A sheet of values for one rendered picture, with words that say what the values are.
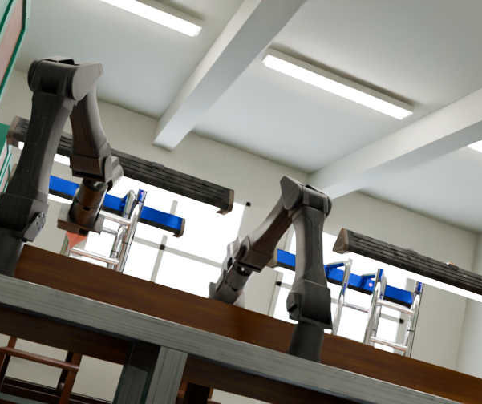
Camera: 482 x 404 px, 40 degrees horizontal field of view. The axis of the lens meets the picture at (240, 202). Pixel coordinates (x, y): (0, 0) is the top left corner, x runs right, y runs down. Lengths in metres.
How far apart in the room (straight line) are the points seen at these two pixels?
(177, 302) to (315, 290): 0.31
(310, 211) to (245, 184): 5.83
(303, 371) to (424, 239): 7.11
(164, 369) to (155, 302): 0.42
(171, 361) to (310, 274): 0.43
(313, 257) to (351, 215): 6.35
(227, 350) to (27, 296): 0.32
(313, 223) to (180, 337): 0.51
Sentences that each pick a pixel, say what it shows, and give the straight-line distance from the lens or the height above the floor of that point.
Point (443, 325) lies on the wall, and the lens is 8.26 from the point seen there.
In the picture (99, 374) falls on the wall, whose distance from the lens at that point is 6.82.
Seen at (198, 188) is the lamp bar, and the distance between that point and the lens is 1.83.
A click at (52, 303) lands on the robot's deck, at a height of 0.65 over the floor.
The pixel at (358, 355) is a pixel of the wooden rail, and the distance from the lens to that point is 1.63.
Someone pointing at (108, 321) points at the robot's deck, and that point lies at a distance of 1.04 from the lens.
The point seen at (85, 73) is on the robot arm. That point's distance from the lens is 1.29.
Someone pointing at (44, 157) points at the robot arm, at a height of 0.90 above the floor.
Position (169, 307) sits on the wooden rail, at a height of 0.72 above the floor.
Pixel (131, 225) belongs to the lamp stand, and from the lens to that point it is 1.95.
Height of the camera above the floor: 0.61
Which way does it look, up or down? 15 degrees up
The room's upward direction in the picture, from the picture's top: 15 degrees clockwise
